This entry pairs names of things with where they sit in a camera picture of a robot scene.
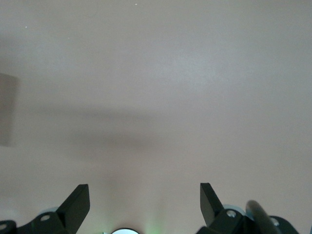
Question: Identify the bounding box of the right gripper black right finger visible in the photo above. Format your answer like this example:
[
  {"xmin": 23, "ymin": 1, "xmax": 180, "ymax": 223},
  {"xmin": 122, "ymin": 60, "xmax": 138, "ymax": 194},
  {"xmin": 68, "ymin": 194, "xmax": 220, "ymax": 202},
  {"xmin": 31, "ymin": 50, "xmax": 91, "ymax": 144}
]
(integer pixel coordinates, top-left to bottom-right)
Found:
[{"xmin": 196, "ymin": 182, "xmax": 299, "ymax": 234}]

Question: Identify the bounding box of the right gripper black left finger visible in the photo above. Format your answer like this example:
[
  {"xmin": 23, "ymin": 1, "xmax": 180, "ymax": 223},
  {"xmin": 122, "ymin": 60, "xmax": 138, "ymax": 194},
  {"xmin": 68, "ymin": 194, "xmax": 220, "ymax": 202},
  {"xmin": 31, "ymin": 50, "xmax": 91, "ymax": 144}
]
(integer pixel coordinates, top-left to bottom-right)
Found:
[{"xmin": 0, "ymin": 184, "xmax": 91, "ymax": 234}]

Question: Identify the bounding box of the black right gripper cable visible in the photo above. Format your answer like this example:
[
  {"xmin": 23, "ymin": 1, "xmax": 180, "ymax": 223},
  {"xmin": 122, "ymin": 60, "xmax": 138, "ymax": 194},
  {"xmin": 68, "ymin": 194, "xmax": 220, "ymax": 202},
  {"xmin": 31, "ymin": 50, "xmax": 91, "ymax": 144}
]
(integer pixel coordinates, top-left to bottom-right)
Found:
[{"xmin": 245, "ymin": 199, "xmax": 281, "ymax": 234}]

